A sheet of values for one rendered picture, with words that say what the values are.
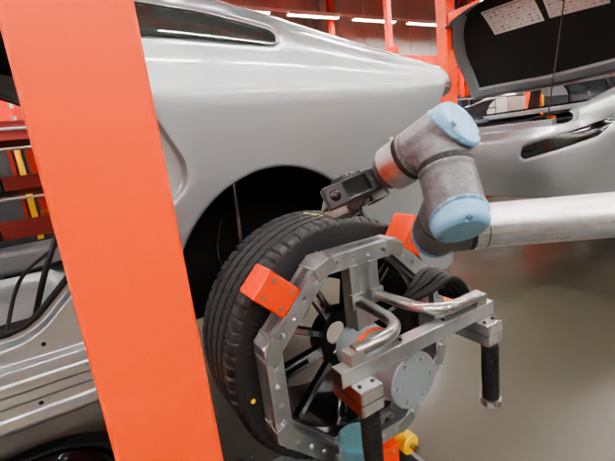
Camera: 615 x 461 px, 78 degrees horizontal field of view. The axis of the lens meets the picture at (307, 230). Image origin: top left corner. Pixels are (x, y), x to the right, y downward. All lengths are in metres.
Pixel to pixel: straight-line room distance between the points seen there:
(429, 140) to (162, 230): 0.44
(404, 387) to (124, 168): 0.67
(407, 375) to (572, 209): 0.45
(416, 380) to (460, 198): 0.45
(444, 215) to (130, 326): 0.50
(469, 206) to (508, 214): 0.18
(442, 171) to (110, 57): 0.50
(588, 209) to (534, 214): 0.09
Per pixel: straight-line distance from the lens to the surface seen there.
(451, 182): 0.62
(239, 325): 0.87
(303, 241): 0.89
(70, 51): 0.62
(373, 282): 0.92
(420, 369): 0.90
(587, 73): 4.31
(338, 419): 1.17
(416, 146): 0.67
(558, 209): 0.82
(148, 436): 0.73
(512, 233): 0.78
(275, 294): 0.79
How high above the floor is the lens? 1.36
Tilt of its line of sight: 12 degrees down
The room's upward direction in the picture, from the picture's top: 7 degrees counter-clockwise
